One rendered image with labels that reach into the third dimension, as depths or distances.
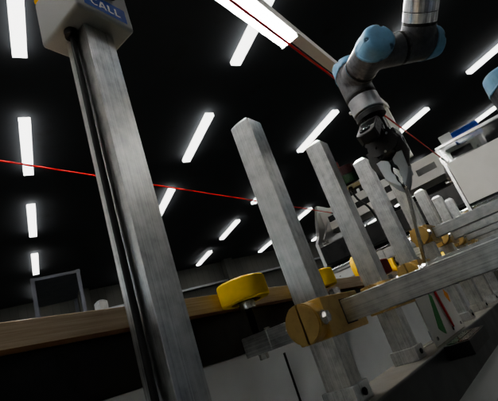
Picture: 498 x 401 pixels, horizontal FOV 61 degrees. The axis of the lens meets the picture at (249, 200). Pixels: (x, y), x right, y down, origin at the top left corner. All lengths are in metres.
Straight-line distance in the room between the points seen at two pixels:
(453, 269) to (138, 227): 0.35
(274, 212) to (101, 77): 0.28
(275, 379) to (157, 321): 0.48
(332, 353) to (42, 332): 0.33
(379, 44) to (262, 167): 0.48
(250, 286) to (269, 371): 0.20
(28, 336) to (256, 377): 0.39
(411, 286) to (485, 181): 2.80
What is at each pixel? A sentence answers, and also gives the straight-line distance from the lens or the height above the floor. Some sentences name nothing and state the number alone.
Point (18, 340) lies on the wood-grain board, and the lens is 0.51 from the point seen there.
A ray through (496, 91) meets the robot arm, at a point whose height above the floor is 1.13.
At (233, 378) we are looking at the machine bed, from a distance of 0.72.
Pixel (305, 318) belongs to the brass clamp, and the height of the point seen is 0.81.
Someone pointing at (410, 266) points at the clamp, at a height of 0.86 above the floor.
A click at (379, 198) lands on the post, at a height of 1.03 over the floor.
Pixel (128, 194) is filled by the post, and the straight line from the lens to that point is 0.38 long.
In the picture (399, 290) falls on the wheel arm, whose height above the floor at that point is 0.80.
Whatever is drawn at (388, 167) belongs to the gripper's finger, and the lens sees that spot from 1.00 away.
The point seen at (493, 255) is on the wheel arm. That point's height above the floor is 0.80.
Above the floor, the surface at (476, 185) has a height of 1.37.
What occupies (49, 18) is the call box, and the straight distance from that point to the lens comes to 0.52.
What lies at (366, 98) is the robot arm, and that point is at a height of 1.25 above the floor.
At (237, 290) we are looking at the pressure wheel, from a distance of 0.65.
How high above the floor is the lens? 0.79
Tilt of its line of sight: 20 degrees up
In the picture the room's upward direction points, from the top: 20 degrees counter-clockwise
